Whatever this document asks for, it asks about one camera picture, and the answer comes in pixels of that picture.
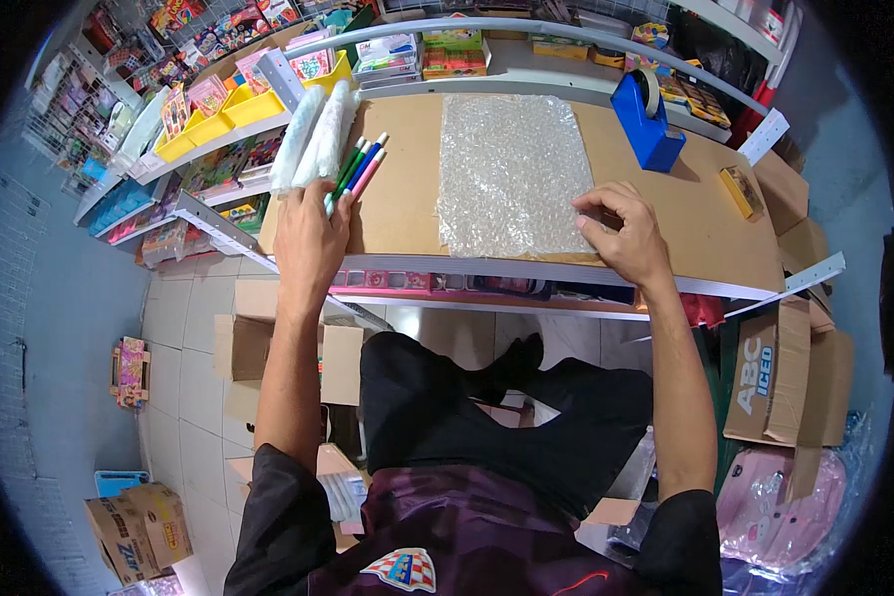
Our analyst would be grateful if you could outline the person's right hand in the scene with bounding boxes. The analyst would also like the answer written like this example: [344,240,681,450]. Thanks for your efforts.
[572,181,676,289]

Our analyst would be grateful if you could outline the person's left hand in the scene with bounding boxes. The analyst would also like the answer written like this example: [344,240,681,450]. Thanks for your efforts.
[273,179,355,295]

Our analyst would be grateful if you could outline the pink marker pen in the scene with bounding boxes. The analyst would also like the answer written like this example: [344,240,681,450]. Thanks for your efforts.
[328,149,387,217]

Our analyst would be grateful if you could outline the green marker pen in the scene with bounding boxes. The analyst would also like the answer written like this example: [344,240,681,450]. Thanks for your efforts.
[326,141,373,206]
[334,136,366,187]

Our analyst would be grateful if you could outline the blue marker pen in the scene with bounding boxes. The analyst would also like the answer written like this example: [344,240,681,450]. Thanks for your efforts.
[335,133,388,201]

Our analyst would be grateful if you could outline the clear bubble wrap sheet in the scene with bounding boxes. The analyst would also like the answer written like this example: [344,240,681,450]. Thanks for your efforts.
[437,93,598,259]

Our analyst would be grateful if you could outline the brown cardboard table cover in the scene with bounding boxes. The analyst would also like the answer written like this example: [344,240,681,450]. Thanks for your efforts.
[257,93,787,295]

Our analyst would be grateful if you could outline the red cloth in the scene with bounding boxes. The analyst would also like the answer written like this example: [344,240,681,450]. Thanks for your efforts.
[678,293,727,329]

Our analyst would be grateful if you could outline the white foam wrap roll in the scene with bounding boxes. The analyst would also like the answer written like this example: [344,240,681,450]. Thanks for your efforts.
[270,84,327,196]
[292,79,360,189]

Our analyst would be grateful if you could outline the blue tape dispenser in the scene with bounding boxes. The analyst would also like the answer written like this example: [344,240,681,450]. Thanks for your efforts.
[610,71,687,174]

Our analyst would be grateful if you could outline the open cardboard box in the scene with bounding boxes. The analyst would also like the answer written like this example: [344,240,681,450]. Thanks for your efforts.
[212,279,368,409]

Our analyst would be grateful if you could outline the small yellow box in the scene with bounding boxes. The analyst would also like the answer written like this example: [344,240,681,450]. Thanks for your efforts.
[720,165,765,222]

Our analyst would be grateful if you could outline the clear tape roll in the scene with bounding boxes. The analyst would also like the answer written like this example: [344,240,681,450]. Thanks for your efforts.
[632,69,663,119]

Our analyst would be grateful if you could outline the stack of plain cardboard boxes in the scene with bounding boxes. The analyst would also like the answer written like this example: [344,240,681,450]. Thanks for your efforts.
[751,138,835,332]

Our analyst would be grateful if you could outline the shelf rack with toys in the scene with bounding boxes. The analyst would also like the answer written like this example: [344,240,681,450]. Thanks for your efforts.
[22,0,359,269]

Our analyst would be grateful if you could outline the printed brown cardboard box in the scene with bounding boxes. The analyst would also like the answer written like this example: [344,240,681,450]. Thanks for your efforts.
[723,297,855,449]

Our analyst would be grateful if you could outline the person's legs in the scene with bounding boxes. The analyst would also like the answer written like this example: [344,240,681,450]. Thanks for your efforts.
[358,331,657,522]

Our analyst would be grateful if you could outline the black plastic bag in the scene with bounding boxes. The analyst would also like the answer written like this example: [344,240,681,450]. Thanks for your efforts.
[674,11,767,101]

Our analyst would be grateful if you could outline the wooden framed toy pack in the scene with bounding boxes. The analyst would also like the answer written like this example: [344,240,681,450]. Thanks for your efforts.
[109,336,153,410]

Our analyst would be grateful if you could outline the cardboard box with papers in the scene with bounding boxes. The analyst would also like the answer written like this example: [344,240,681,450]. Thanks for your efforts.
[227,443,371,554]

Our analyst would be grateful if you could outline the grey shelf with stationery boxes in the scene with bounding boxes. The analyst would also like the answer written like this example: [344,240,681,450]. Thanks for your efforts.
[257,7,791,146]

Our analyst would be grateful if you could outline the flat cardboard piece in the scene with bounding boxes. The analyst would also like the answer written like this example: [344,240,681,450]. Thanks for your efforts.
[575,428,658,569]

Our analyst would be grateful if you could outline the blue plastic crate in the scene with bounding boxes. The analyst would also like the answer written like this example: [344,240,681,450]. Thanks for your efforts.
[93,469,151,499]

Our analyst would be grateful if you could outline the pink backpack in plastic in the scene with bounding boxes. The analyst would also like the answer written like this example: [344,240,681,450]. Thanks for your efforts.
[715,446,850,576]

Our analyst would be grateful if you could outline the person's body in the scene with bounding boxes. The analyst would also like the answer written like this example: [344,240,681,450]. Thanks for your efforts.
[223,443,724,596]

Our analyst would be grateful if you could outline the yellow printed cardboard box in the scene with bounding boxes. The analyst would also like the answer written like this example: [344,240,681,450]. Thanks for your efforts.
[83,483,195,587]

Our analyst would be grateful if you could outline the white wall shelf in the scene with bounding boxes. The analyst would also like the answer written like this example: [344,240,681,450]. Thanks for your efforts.
[670,0,794,68]

